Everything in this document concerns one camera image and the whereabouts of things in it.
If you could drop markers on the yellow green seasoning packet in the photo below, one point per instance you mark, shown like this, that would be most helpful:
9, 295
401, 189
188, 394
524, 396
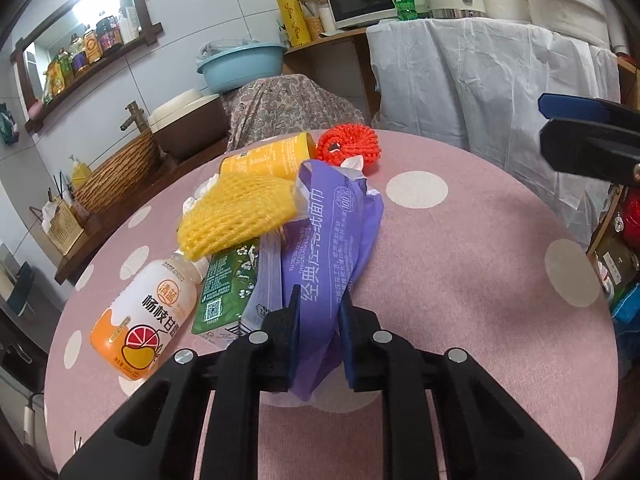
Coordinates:
59, 72

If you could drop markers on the white pump bottle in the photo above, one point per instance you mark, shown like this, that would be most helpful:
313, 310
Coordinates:
130, 25

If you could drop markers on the brown rice cooker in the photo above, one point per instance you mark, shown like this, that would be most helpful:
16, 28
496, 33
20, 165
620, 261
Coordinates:
190, 125

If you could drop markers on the yellow can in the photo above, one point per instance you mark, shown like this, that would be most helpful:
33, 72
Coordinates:
265, 157

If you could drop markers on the small pink bowl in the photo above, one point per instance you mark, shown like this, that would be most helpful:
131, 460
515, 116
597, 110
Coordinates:
36, 108

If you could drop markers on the purple tissue packet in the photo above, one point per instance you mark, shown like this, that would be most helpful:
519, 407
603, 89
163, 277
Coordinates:
320, 240

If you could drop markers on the dark soy sauce bottle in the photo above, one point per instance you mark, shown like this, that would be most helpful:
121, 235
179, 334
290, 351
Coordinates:
108, 32

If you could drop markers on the pink polka-dot tablecloth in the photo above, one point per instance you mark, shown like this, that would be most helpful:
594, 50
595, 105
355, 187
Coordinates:
450, 260

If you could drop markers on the yellow oil bottle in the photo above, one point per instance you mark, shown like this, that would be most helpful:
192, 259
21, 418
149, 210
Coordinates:
78, 55

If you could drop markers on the orange white drink bottle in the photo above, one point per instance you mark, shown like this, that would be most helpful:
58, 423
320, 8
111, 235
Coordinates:
145, 320

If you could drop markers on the yellow soap dispenser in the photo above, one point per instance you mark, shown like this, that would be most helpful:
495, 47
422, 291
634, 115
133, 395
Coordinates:
80, 174

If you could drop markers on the white cloth cover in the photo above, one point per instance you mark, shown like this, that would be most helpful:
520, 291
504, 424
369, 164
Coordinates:
475, 90

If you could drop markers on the grey plastic bag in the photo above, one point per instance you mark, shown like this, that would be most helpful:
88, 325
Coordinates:
225, 47

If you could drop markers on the amber oil bottle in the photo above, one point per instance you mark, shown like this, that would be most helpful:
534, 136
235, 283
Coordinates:
92, 45

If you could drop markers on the blue packet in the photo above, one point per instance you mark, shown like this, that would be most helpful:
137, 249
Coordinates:
627, 305

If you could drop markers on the red round container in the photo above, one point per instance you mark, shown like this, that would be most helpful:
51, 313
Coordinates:
629, 220

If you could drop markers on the bronze faucet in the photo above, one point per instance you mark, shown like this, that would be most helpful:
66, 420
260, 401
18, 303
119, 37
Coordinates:
134, 115

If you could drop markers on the wooden vanity counter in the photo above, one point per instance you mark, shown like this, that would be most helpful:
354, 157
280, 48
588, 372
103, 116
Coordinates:
90, 240

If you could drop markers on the green drink carton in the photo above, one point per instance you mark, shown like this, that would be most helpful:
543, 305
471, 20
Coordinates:
225, 285

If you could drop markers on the white tissue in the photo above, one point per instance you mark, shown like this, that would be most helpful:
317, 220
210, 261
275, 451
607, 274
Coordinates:
202, 191

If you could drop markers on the wooden side cabinet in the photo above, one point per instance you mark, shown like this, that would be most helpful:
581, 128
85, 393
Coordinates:
330, 60

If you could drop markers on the yellow foam fruit net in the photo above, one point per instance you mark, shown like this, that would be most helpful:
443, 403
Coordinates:
230, 215

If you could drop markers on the glass jar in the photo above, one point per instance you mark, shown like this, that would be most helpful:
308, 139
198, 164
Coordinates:
312, 20

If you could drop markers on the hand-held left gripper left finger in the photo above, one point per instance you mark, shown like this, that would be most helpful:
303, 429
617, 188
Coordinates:
294, 340

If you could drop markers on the wooden framed mirror shelf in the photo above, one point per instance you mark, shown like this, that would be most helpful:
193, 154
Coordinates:
145, 30

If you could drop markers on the woven sink basin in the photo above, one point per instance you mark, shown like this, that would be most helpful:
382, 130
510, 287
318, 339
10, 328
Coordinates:
120, 172

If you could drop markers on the yellow wrap roll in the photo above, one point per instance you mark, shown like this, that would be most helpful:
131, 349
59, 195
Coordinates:
291, 12

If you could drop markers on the red foam fruit net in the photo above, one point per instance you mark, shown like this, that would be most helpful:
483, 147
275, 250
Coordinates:
360, 137

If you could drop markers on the blue plastic basin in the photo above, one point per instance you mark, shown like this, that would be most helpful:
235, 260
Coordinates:
240, 67

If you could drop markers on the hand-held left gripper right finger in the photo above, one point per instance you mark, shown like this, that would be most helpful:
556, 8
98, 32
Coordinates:
347, 350

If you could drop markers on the paisley cloth cover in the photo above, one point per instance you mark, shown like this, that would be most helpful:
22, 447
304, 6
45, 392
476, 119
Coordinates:
290, 105

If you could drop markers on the green wall-hung packet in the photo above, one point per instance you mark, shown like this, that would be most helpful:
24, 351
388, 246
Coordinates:
7, 125

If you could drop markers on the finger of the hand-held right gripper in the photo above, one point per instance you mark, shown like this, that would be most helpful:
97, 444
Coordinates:
570, 106
585, 147

